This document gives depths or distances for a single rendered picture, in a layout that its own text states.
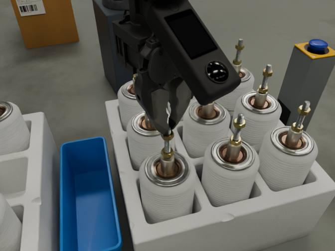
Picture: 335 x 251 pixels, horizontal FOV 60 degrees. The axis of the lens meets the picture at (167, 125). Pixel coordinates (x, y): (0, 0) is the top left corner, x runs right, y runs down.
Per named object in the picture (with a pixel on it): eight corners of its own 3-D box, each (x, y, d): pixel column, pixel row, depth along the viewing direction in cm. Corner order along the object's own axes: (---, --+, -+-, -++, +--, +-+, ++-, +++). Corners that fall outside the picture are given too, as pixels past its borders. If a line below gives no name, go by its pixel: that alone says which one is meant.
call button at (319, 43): (302, 48, 67) (305, 39, 66) (317, 46, 68) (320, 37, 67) (313, 56, 65) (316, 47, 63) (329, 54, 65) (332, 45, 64)
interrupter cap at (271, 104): (266, 120, 58) (267, 117, 57) (234, 104, 61) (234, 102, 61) (283, 103, 62) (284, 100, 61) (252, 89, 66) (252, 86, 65)
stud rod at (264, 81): (258, 95, 61) (266, 63, 56) (263, 95, 61) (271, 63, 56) (258, 97, 60) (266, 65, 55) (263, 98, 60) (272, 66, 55)
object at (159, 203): (134, 223, 60) (126, 167, 48) (168, 196, 65) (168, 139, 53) (166, 257, 55) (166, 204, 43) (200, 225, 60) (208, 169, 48)
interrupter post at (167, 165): (157, 169, 48) (156, 156, 46) (167, 162, 50) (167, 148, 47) (167, 178, 47) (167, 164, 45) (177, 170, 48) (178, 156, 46)
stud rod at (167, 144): (166, 157, 47) (166, 122, 42) (171, 160, 47) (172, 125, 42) (163, 161, 47) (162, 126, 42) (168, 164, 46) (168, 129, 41)
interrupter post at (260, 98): (261, 109, 60) (264, 96, 58) (251, 104, 62) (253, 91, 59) (266, 103, 62) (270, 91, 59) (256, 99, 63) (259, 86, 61)
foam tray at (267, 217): (113, 149, 86) (104, 100, 74) (234, 125, 94) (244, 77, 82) (140, 286, 58) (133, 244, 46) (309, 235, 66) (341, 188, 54)
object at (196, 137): (211, 152, 76) (220, 95, 63) (226, 181, 69) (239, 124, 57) (176, 159, 74) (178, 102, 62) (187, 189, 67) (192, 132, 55)
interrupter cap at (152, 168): (135, 169, 49) (135, 166, 48) (168, 146, 52) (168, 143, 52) (166, 196, 44) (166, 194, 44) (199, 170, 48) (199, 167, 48)
